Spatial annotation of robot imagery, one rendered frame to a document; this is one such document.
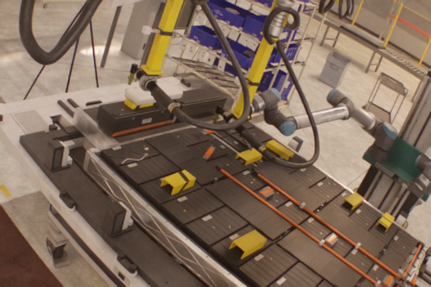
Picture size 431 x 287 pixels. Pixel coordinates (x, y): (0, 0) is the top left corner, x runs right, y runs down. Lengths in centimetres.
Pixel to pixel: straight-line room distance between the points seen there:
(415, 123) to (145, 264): 249
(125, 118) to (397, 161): 220
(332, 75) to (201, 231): 702
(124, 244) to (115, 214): 14
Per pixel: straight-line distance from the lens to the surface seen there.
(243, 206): 208
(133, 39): 631
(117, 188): 200
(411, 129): 361
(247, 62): 490
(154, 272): 178
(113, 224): 182
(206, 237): 183
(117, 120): 224
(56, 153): 209
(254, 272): 177
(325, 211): 235
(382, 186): 379
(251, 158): 246
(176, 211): 190
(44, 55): 107
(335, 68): 860
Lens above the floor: 214
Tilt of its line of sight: 27 degrees down
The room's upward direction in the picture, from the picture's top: 22 degrees clockwise
